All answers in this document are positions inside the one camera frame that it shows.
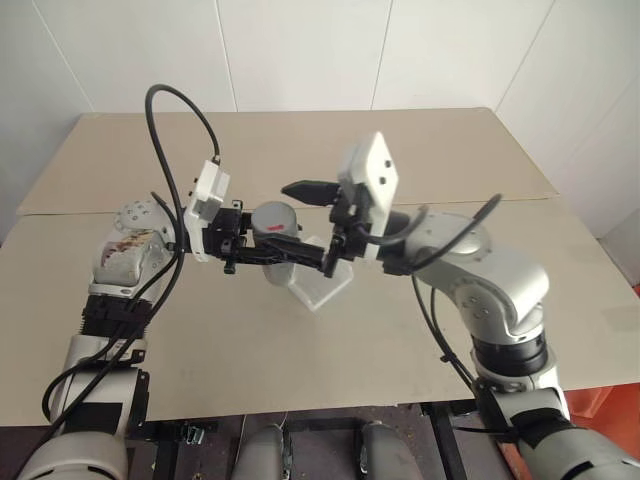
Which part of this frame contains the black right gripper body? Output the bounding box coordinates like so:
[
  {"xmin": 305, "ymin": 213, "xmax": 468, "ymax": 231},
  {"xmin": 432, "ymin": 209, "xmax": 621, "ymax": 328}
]
[{"xmin": 327, "ymin": 183, "xmax": 375, "ymax": 262}]

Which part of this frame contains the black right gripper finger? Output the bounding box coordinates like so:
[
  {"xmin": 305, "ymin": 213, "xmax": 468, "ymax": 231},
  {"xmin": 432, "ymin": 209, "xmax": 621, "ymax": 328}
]
[
  {"xmin": 256, "ymin": 234, "xmax": 348, "ymax": 280},
  {"xmin": 280, "ymin": 180, "xmax": 343, "ymax": 207}
]

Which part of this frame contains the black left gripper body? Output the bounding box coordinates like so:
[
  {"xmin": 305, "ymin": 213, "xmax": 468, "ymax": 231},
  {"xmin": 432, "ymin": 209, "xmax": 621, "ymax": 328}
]
[{"xmin": 204, "ymin": 198, "xmax": 256, "ymax": 277}]

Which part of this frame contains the grey jar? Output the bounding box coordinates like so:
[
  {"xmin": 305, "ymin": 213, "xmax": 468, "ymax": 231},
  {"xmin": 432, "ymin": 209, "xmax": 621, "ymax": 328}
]
[{"xmin": 259, "ymin": 257, "xmax": 302, "ymax": 290}]

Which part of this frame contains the clear plastic box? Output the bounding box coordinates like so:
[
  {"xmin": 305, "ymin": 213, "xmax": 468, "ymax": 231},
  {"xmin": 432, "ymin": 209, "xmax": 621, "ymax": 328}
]
[{"xmin": 288, "ymin": 234, "xmax": 354, "ymax": 312}]

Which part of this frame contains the grey rounded shape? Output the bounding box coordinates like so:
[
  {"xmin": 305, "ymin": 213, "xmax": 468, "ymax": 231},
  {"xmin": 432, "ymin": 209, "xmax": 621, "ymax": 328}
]
[{"xmin": 356, "ymin": 421, "xmax": 403, "ymax": 480}]

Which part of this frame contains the orange crate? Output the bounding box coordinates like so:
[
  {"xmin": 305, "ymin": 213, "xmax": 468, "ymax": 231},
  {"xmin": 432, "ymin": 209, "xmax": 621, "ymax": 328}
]
[{"xmin": 567, "ymin": 383, "xmax": 640, "ymax": 419}]

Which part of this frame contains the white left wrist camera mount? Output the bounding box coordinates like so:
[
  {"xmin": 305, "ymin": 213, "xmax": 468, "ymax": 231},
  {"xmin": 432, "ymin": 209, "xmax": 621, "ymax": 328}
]
[{"xmin": 181, "ymin": 158, "xmax": 233, "ymax": 264}]

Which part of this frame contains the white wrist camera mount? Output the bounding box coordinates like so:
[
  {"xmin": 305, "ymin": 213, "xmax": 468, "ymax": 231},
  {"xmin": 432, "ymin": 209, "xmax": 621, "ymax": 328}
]
[
  {"xmin": 181, "ymin": 158, "xmax": 233, "ymax": 264},
  {"xmin": 336, "ymin": 131, "xmax": 402, "ymax": 262}
]

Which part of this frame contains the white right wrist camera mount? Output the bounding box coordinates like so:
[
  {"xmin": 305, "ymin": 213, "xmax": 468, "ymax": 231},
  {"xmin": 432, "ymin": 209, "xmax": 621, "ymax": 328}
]
[{"xmin": 336, "ymin": 131, "xmax": 402, "ymax": 262}]

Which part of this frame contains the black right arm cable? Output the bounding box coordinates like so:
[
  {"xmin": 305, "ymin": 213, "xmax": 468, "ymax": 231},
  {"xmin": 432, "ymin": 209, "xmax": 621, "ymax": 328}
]
[{"xmin": 349, "ymin": 192, "xmax": 526, "ymax": 447}]

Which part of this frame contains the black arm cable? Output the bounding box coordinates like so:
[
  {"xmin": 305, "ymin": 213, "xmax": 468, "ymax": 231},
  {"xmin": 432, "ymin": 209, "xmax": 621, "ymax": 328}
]
[
  {"xmin": 41, "ymin": 83, "xmax": 224, "ymax": 426},
  {"xmin": 349, "ymin": 192, "xmax": 526, "ymax": 447}
]

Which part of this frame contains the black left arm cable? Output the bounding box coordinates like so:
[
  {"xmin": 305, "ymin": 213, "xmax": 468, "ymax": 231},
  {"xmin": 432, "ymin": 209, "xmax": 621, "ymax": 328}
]
[{"xmin": 41, "ymin": 83, "xmax": 224, "ymax": 426}]

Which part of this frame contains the black table frame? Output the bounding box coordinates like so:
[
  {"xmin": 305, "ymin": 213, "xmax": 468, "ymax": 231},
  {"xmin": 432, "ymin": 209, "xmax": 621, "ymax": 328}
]
[{"xmin": 124, "ymin": 397, "xmax": 501, "ymax": 480}]

